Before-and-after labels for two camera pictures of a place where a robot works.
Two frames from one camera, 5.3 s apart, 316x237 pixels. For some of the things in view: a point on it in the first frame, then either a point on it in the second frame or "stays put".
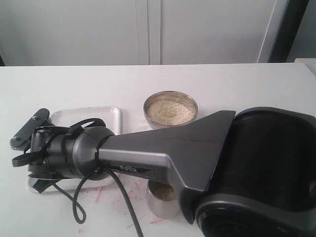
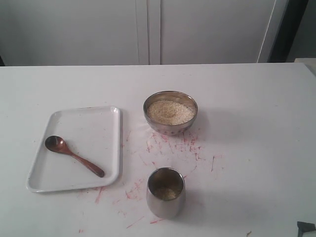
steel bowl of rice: (169, 107) stays put
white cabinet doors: (119, 32) stays put
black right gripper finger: (42, 185) to (304, 227)
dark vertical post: (294, 15) stays put
